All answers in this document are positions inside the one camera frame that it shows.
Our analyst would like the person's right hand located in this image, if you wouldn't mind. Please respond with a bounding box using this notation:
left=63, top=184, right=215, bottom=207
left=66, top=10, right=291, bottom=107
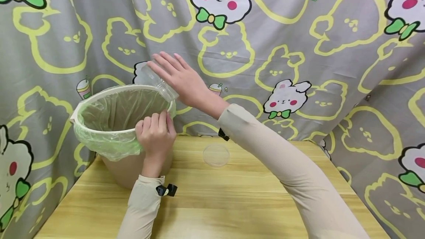
left=147, top=51, right=215, bottom=116

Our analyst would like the person's left hand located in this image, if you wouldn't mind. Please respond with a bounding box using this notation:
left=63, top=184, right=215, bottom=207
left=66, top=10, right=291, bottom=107
left=135, top=110, right=177, bottom=163

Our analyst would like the clear plastic jar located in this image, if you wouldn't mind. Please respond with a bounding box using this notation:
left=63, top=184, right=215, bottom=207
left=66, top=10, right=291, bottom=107
left=137, top=61, right=180, bottom=102

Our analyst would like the green plastic bin bag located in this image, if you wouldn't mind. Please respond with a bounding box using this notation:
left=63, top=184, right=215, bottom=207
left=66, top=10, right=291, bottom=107
left=73, top=88, right=177, bottom=162

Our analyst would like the beige trash bin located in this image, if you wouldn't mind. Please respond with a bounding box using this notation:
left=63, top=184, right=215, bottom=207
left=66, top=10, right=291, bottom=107
left=70, top=84, right=177, bottom=190

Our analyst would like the person's left forearm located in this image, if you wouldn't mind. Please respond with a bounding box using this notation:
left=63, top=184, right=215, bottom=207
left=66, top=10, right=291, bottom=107
left=116, top=158, right=170, bottom=239

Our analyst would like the person's right forearm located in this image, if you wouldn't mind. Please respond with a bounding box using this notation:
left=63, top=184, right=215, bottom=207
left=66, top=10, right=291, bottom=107
left=205, top=97, right=371, bottom=239

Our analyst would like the clear round plastic lid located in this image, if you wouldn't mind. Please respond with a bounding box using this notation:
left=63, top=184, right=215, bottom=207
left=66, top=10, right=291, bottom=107
left=203, top=143, right=231, bottom=168

